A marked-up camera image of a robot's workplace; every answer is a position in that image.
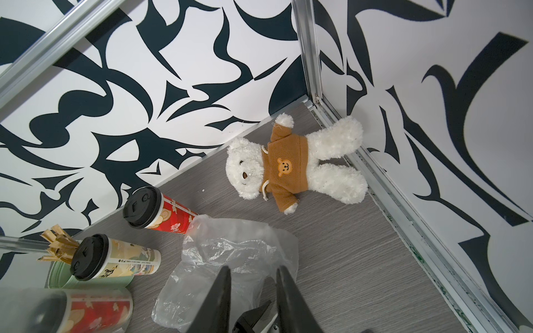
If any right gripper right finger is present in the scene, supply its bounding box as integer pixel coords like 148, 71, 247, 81
276, 266, 323, 333

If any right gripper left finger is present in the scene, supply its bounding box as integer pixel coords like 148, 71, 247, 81
187, 266, 231, 333

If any red milk tea cup back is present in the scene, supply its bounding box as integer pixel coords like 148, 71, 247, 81
122, 186, 197, 234

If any red milk tea cup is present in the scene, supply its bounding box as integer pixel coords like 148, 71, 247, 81
122, 186, 197, 234
0, 286, 134, 333

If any cream milk tea cup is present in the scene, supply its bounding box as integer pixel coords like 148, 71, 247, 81
70, 234, 162, 281

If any white teddy bear brown hoodie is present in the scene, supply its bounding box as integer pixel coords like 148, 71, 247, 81
226, 113, 368, 215

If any green cup holder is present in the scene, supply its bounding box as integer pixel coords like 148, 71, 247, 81
44, 257, 135, 291

